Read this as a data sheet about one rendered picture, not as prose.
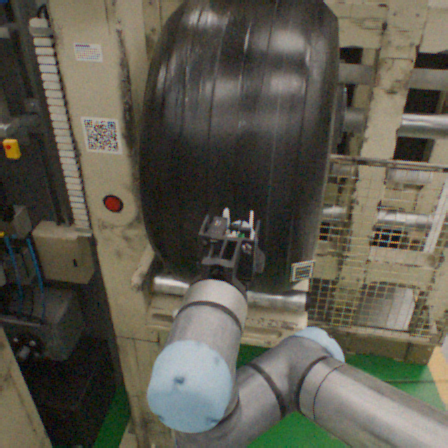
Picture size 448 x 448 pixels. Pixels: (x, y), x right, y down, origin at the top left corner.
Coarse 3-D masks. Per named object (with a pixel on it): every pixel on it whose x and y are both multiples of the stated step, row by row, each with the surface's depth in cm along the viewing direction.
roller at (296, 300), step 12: (156, 276) 107; (168, 276) 106; (156, 288) 106; (168, 288) 106; (180, 288) 105; (252, 300) 103; (264, 300) 103; (276, 300) 102; (288, 300) 102; (300, 300) 102
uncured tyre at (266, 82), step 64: (192, 0) 80; (256, 0) 79; (320, 0) 82; (192, 64) 73; (256, 64) 71; (320, 64) 72; (192, 128) 72; (256, 128) 70; (320, 128) 72; (192, 192) 74; (256, 192) 73; (320, 192) 75; (192, 256) 82
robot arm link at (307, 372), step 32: (288, 352) 57; (320, 352) 57; (288, 384) 55; (320, 384) 52; (352, 384) 50; (384, 384) 49; (320, 416) 51; (352, 416) 47; (384, 416) 45; (416, 416) 44
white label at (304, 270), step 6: (294, 264) 81; (300, 264) 81; (306, 264) 81; (312, 264) 81; (294, 270) 82; (300, 270) 83; (306, 270) 83; (312, 270) 83; (294, 276) 84; (300, 276) 84; (306, 276) 85
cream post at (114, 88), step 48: (48, 0) 80; (96, 0) 79; (144, 48) 94; (96, 96) 90; (96, 192) 103; (96, 240) 112; (144, 240) 109; (144, 336) 130; (144, 384) 143; (144, 432) 161
